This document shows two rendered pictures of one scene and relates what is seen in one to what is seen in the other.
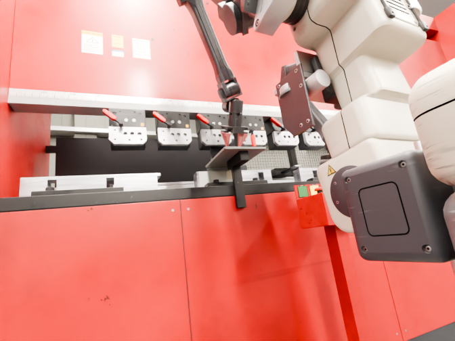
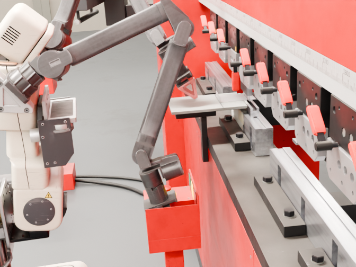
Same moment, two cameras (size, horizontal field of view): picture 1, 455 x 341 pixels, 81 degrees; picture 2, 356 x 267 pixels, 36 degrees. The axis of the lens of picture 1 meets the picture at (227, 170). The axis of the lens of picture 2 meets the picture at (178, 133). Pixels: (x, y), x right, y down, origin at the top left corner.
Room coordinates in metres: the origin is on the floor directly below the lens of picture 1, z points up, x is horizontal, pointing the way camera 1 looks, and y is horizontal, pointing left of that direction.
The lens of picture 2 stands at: (1.58, -1.84, 1.55)
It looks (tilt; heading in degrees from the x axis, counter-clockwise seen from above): 20 degrees down; 108
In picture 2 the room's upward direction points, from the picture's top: 4 degrees counter-clockwise
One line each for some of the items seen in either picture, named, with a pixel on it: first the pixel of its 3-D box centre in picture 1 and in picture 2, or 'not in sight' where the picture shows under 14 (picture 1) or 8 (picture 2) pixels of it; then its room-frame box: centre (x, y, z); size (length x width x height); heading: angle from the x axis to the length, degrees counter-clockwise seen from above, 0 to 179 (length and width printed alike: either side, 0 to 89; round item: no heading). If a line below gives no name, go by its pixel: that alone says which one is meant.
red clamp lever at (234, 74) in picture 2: (252, 138); (237, 76); (1.25, -0.14, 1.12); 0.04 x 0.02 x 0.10; 22
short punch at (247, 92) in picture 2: (221, 156); (246, 85); (1.25, 0.02, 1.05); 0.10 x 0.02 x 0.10; 112
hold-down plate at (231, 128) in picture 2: (237, 185); (233, 132); (1.21, -0.04, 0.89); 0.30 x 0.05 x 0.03; 112
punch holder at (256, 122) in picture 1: (248, 132); (257, 58); (1.32, -0.14, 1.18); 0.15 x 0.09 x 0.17; 112
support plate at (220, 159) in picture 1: (233, 157); (205, 103); (1.12, -0.03, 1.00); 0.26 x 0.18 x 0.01; 22
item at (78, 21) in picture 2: not in sight; (86, 11); (0.18, 0.99, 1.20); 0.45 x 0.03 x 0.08; 101
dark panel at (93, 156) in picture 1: (158, 171); not in sight; (1.63, 0.44, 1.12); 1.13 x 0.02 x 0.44; 112
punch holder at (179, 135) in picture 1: (172, 130); (231, 38); (1.16, 0.23, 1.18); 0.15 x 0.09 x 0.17; 112
